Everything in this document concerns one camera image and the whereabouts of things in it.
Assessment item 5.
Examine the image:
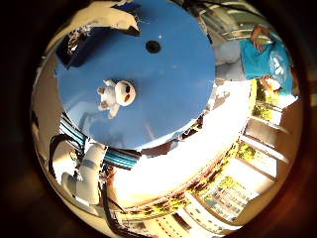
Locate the blue plastic container bin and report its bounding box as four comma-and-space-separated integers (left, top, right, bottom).
54, 27, 100, 69

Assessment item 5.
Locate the black round table grommet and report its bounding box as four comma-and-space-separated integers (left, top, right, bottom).
145, 40, 162, 55

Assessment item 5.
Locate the cyan black striped panel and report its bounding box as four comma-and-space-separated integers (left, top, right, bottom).
58, 113, 142, 171

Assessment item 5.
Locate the person in teal shirt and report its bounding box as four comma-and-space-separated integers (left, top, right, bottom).
213, 23, 300, 100

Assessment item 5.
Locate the black cable bundle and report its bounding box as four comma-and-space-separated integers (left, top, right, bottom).
48, 132, 87, 179

